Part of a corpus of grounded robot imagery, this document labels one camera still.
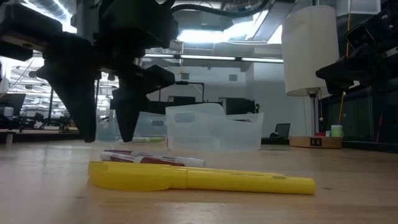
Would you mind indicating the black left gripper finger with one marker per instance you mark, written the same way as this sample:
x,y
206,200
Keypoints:
x,y
129,105
77,87

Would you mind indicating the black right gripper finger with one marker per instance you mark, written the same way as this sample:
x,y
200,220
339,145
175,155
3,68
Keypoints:
x,y
340,74

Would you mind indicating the maroon cap Expo marker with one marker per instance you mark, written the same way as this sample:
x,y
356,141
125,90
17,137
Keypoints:
x,y
194,161

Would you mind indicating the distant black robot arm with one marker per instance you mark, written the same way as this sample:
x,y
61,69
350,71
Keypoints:
x,y
40,119

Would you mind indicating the clear plastic bin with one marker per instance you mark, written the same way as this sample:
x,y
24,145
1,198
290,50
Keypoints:
x,y
149,124

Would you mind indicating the white shade lamp wooden base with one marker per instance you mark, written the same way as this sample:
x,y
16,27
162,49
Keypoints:
x,y
311,49

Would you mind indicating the green cup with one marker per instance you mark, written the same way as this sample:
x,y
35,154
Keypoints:
x,y
336,130

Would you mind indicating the black desk monitor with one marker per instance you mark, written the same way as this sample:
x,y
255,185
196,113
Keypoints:
x,y
239,105
14,102

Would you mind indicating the white container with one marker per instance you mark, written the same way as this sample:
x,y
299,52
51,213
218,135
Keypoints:
x,y
9,111

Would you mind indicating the black office chair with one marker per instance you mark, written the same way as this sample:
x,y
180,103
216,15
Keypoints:
x,y
283,129

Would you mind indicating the frosted plastic bin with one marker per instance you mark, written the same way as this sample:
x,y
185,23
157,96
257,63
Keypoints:
x,y
214,130

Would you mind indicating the linear ceiling light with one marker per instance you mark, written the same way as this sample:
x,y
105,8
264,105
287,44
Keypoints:
x,y
217,58

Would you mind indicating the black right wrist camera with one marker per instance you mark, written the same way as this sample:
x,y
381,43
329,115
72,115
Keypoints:
x,y
359,36

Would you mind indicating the black frame stand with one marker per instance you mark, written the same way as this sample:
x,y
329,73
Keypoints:
x,y
196,83

